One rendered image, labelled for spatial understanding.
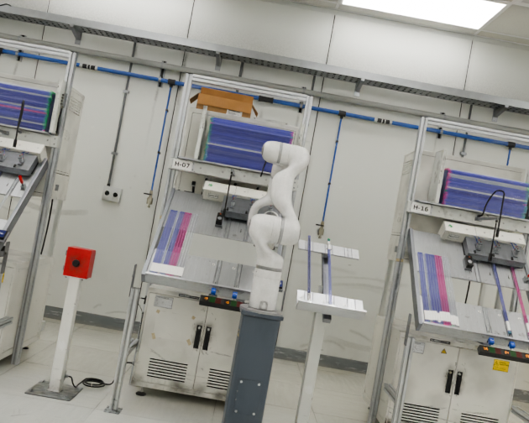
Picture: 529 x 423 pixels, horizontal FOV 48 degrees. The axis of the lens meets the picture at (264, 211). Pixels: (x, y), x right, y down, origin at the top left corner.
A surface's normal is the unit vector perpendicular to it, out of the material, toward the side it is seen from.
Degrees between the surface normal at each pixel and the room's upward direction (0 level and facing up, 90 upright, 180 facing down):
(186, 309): 90
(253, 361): 90
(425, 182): 90
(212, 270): 42
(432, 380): 90
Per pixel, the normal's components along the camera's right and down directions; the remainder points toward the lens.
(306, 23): 0.02, -0.02
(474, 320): 0.15, -0.72
